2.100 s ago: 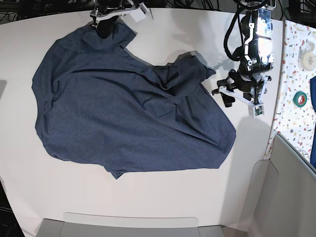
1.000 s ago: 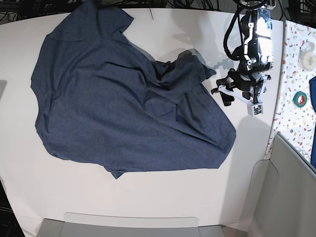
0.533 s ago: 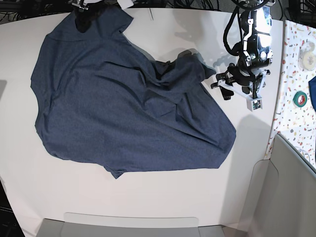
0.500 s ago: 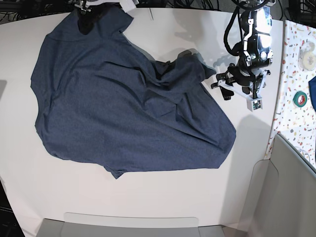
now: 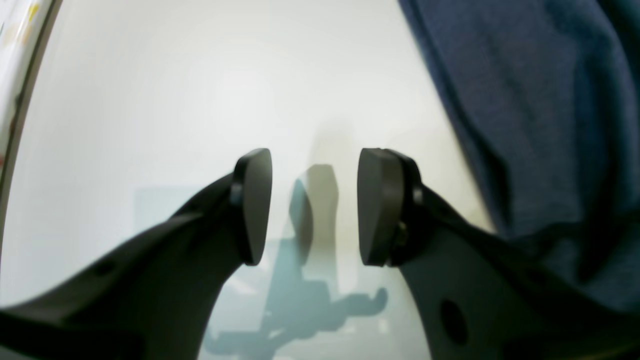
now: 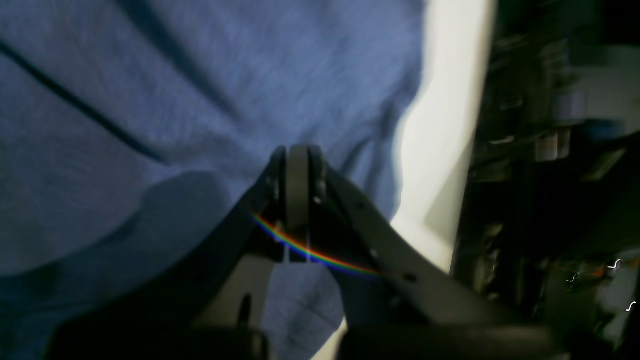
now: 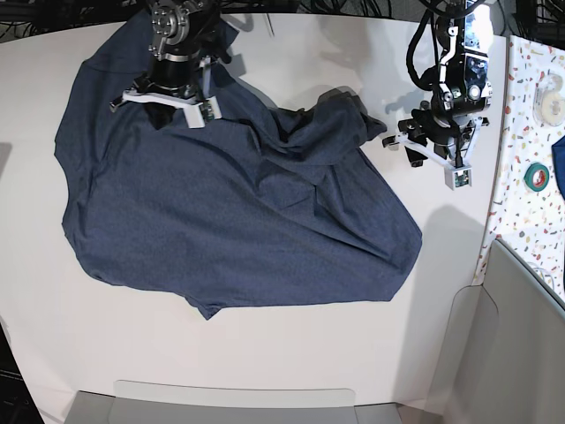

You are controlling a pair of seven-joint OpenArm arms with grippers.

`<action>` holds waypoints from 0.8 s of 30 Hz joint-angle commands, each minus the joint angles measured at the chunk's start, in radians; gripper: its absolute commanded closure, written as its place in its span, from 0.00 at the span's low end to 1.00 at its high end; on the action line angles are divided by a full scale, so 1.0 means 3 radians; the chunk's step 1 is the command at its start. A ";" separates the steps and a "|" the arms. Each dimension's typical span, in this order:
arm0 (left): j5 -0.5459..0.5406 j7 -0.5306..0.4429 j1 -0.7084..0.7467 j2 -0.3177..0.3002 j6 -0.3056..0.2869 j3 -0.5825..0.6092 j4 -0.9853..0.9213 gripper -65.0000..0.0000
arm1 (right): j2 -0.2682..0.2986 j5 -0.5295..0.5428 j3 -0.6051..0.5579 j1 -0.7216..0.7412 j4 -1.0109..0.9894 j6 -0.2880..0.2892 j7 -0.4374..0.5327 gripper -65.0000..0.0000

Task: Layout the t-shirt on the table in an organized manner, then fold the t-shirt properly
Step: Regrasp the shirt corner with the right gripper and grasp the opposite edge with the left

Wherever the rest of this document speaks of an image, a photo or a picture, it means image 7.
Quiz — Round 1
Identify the grey chair bottom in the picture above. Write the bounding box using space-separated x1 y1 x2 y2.
65 380 401 424

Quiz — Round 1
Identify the dark blue t-shirt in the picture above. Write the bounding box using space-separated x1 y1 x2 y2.
55 11 422 318

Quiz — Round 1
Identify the clear tape roll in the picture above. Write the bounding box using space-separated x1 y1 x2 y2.
533 73 564 127

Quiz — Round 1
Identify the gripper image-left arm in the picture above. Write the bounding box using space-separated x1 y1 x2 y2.
109 56 215 130

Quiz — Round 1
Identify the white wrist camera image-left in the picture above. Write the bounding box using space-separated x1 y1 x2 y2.
183 96 222 129

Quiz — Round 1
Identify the grey chair right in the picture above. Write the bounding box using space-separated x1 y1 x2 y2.
429 241 564 423

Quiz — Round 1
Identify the green tape roll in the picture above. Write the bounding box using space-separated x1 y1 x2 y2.
524 163 550 193

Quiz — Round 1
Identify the blue cloth on side surface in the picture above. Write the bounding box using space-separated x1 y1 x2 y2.
552 137 565 199

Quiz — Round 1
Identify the terrazzo patterned side surface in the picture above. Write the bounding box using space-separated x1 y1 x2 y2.
474 36 564 298

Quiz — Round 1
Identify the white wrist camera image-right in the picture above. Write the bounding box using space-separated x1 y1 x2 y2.
444 166 472 190

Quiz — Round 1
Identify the grey chair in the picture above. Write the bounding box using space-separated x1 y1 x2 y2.
65 380 401 424
429 241 564 423

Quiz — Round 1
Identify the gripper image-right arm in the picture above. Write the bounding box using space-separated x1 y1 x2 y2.
382 109 490 170

